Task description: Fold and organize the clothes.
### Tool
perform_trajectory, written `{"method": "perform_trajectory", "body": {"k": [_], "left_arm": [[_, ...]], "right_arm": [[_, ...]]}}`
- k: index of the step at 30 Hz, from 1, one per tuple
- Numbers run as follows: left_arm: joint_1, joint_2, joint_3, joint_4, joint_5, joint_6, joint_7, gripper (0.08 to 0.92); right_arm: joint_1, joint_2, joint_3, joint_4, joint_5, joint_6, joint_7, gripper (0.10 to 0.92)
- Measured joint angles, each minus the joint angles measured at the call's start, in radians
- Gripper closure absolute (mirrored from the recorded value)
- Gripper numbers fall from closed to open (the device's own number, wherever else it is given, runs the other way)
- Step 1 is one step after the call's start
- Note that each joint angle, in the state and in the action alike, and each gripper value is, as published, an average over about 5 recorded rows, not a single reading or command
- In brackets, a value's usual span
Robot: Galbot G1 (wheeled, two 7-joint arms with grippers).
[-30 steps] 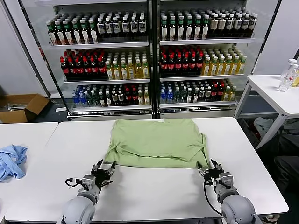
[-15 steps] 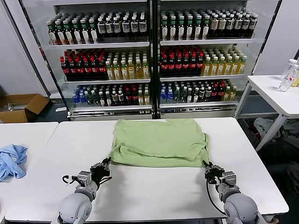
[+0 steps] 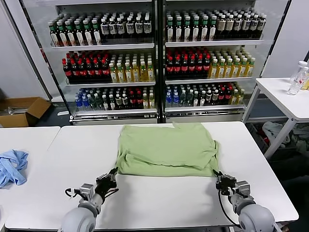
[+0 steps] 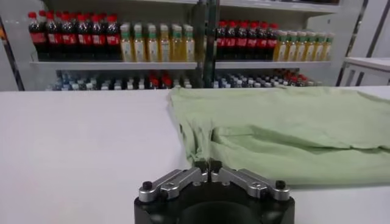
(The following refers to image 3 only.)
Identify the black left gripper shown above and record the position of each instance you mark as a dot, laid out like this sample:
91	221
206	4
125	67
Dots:
106	184

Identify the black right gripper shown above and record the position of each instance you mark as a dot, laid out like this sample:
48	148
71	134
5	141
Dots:
227	184

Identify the light green polo shirt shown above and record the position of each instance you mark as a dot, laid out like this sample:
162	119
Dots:
169	145

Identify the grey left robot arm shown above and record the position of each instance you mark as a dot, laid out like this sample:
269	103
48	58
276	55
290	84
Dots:
79	217

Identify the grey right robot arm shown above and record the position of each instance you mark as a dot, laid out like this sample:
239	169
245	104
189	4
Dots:
256	215

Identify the grey green clothes pile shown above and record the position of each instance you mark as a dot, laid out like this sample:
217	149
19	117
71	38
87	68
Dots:
300	142

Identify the drinks display cabinet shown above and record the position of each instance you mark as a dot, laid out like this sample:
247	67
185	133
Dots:
113	119
205	118

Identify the white crumpled garment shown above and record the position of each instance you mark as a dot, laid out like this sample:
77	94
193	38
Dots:
272	129

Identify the small dark bottle white cap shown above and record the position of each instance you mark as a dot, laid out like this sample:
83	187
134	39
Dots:
112	103
196	99
105	103
203	98

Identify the small clear green bottle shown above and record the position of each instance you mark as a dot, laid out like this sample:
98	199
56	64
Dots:
98	103
91	103
183	99
190	99

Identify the small dark bottle beige label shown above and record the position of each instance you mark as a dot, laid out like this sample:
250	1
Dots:
215	97
208	97
124	101
118	101

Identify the small cola bottle red cap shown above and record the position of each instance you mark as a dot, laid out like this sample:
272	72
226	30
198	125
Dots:
222	96
229	95
138	101
131	101

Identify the small blue water bottle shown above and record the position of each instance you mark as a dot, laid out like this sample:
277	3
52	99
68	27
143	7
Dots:
175	100
84	102
78	103
168	101

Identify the small yellow juice bottle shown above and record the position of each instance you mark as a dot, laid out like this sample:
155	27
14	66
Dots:
145	102
151	101
242	97
235	97

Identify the small white floor object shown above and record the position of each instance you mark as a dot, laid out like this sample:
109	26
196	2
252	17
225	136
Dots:
62	112

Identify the white side table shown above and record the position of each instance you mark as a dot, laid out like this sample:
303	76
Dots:
280	99

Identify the yellow juice bottle green label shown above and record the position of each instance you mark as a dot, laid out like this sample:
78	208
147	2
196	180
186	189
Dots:
214	70
235	69
128	74
251	69
243	69
136	73
221	70
150	73
228	70
113	74
120	74
143	73

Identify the light blue crumpled garment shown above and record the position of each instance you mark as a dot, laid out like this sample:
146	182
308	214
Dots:
14	164

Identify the open brown cardboard box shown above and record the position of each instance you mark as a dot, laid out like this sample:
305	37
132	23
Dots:
19	119

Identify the clear water bottle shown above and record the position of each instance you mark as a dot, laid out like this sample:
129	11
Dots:
295	85

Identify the silver metal rails bundle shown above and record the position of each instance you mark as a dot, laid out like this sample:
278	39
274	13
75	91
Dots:
14	109

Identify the yellow drink bottle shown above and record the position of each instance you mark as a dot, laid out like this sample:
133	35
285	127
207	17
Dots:
306	84

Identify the tall clear bottle white cap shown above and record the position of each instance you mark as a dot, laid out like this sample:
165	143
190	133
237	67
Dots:
299	72

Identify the open glass cabinet door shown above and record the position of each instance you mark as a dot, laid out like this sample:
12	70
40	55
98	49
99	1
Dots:
39	60
269	36

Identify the dark tea bottle green cap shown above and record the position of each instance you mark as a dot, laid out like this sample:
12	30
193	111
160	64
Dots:
204	31
80	37
54	38
170	32
62	37
187	32
71	37
178	32
96	36
88	36
213	31
195	31

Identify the dark drink bottle blue label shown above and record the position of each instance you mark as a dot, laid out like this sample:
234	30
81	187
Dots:
112	29
238	24
246	24
121	28
138	27
129	28
147	27
105	29
262	23
254	24

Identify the dark drink bottle beige label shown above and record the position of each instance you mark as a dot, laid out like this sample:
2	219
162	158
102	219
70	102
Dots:
221	26
229	25

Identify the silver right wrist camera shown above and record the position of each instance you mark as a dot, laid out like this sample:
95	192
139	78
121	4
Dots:
243	187

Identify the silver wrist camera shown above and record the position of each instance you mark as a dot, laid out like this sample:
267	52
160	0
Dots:
86	191
243	187

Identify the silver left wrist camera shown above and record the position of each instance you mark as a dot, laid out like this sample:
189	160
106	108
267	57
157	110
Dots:
86	191

